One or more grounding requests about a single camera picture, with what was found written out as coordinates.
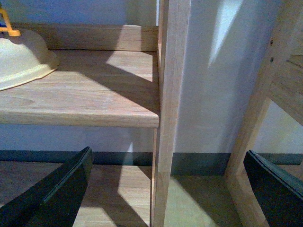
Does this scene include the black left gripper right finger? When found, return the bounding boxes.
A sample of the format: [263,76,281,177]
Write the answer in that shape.
[243,150,303,227]

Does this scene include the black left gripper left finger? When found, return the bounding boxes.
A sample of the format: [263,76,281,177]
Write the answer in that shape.
[0,147,93,227]

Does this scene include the wooden shelf unit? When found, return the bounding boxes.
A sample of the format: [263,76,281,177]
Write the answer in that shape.
[0,0,191,227]

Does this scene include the cream upturned bowl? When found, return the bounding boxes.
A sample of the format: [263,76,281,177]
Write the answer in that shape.
[0,29,60,90]

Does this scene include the yellow plastic toy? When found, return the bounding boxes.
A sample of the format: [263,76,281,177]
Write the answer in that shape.
[0,8,21,37]

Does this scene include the wooden rack frame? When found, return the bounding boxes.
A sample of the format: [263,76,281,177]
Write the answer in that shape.
[224,0,303,227]

